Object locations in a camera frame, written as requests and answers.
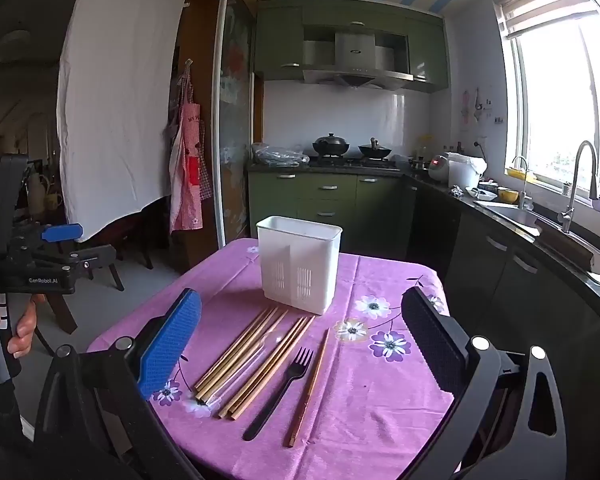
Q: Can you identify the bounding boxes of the white dishes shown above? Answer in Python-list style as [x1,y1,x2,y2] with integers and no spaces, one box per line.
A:
[465,180,498,201]

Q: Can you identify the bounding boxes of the person's left hand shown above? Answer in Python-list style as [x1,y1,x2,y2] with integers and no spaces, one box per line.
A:
[0,294,47,361]

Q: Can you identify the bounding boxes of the steel sink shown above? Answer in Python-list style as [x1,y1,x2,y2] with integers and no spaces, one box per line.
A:
[475,200,600,276]

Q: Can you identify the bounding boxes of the window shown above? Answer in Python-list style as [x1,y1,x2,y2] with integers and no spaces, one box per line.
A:
[492,0,600,206]

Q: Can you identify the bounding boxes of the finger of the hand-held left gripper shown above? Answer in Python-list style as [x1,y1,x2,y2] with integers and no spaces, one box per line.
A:
[30,223,84,253]
[55,244,119,281]

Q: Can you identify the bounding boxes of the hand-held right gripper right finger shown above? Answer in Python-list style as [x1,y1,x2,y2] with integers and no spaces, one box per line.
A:
[400,286,568,480]

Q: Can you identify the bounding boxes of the green upper kitchen cabinets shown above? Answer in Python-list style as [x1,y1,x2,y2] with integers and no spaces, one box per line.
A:
[254,2,451,93]

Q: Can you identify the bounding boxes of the dark wooden chair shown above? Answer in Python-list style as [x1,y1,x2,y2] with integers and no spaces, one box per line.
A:
[87,210,156,293]

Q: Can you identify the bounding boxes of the steel range hood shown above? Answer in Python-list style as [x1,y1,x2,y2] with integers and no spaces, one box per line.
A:
[301,30,415,90]

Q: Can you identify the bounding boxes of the gas stove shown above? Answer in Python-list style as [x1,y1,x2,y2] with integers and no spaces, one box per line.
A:
[307,156,401,171]

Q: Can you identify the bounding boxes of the floral glass sliding door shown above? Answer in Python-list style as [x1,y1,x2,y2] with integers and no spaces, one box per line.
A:
[212,0,258,248]

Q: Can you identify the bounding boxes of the clear plastic utensil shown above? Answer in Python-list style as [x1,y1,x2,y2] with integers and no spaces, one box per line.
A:
[202,330,281,408]

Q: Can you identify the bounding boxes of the black wok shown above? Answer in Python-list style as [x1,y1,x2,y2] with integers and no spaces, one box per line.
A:
[357,136,395,158]

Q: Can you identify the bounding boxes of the red checkered apron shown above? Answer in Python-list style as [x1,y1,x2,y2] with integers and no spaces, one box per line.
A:
[167,60,213,233]

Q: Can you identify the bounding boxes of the green kitchen cabinets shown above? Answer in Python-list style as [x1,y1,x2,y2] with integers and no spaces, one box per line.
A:
[254,2,451,93]
[247,170,416,256]

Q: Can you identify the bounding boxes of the white plastic utensil holder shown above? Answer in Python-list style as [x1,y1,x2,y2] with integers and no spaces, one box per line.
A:
[256,215,343,316]

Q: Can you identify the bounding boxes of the black plastic fork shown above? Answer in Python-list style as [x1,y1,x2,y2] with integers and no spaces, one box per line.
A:
[242,347,315,442]

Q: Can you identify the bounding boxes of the wall hooks with hangings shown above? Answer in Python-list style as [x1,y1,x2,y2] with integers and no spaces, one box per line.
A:
[460,87,496,123]

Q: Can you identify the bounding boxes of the black kitchen counter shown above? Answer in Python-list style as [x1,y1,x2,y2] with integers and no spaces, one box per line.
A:
[405,170,600,341]

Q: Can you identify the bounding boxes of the black lidded pot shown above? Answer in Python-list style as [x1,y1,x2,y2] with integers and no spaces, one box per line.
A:
[312,132,351,157]

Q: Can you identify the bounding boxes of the purple floral tablecloth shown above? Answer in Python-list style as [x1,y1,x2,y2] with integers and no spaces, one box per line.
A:
[86,237,461,480]

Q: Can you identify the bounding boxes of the round ceiling lamp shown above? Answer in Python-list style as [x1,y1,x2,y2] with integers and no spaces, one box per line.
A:
[0,30,33,63]

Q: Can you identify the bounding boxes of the clear plastic bag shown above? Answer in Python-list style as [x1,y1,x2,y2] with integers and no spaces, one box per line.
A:
[251,142,311,167]

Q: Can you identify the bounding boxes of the dark brown chopstick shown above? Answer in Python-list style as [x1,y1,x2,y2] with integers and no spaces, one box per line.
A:
[286,328,331,448]

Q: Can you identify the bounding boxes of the white rice cooker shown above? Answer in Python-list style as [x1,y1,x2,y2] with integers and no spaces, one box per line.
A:
[427,151,488,190]

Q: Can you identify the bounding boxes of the white hanging sheet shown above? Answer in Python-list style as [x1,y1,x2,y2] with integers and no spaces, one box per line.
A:
[56,0,188,243]

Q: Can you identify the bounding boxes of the green lower kitchen cabinets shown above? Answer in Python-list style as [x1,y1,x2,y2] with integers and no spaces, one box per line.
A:
[247,170,416,256]

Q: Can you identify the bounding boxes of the tall steel faucet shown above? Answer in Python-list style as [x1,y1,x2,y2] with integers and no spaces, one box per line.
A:
[557,140,600,233]

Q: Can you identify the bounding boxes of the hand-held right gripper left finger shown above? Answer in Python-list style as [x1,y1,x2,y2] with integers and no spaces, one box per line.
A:
[32,287,206,480]

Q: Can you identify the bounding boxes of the small steel faucet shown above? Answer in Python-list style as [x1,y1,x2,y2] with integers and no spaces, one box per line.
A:
[511,156,531,208]

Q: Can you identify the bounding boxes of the roller blind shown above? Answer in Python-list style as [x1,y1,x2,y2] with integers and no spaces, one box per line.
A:
[492,0,600,38]

